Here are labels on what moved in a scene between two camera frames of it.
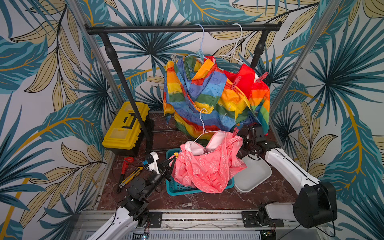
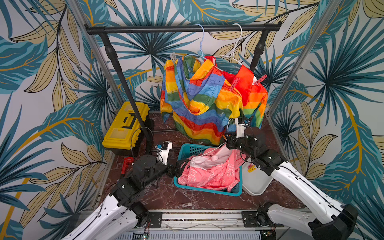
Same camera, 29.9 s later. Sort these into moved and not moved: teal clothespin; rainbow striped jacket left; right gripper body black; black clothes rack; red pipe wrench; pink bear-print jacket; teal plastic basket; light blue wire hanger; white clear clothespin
Moved: pink bear-print jacket; right gripper body black; teal plastic basket
Not moved: black clothes rack; rainbow striped jacket left; teal clothespin; light blue wire hanger; red pipe wrench; white clear clothespin
